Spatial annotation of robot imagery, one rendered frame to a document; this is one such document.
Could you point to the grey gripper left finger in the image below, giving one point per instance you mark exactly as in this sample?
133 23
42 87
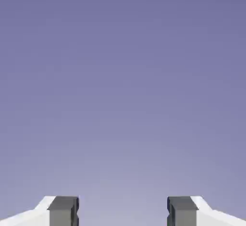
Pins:
59 212

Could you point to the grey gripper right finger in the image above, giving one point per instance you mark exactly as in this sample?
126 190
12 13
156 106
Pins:
184 212

